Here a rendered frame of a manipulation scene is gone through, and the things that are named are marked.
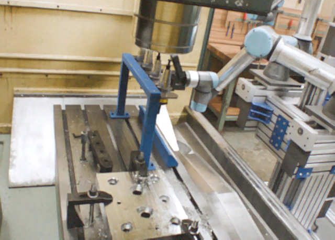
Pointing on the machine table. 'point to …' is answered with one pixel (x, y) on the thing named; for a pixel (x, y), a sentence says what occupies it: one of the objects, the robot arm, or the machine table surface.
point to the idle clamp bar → (95, 139)
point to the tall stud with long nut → (84, 144)
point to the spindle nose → (165, 26)
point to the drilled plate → (171, 233)
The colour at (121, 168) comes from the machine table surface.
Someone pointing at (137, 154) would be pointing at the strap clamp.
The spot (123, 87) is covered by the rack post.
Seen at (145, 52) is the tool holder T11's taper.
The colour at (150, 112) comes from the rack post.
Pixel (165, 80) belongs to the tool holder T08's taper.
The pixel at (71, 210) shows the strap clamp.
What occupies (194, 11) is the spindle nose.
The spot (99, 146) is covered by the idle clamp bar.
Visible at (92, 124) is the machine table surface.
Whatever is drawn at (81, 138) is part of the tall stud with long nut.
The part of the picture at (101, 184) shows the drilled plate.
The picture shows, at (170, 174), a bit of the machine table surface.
